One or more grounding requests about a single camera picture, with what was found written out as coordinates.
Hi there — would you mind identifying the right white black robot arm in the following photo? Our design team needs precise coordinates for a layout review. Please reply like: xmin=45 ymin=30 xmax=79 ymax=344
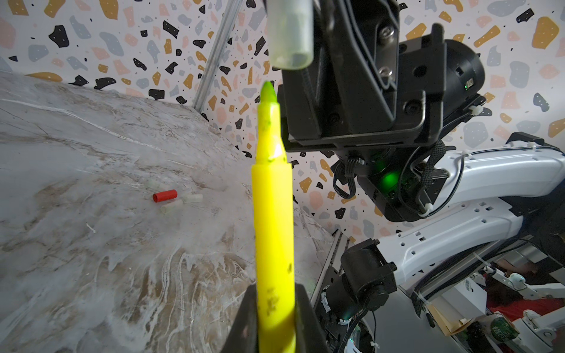
xmin=266 ymin=1 xmax=564 ymax=352

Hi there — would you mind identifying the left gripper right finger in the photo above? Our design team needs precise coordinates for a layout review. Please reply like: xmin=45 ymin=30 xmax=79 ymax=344
xmin=295 ymin=283 xmax=329 ymax=353

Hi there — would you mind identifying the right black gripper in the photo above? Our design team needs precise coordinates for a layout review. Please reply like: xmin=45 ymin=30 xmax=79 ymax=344
xmin=279 ymin=1 xmax=485 ymax=152

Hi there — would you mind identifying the red pen cap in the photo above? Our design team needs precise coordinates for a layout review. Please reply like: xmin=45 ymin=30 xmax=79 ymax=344
xmin=152 ymin=190 xmax=178 ymax=203

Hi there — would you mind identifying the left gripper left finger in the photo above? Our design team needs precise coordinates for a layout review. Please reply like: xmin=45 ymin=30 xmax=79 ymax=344
xmin=221 ymin=285 xmax=259 ymax=353

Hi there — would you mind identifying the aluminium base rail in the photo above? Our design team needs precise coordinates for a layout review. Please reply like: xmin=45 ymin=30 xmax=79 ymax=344
xmin=310 ymin=229 xmax=350 ymax=307

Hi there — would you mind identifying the yellow highlighter pen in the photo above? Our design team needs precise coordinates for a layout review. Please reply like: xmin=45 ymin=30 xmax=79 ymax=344
xmin=252 ymin=82 xmax=296 ymax=352

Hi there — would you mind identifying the clear pen cap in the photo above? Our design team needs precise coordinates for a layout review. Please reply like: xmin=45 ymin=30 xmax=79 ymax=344
xmin=265 ymin=0 xmax=314 ymax=71

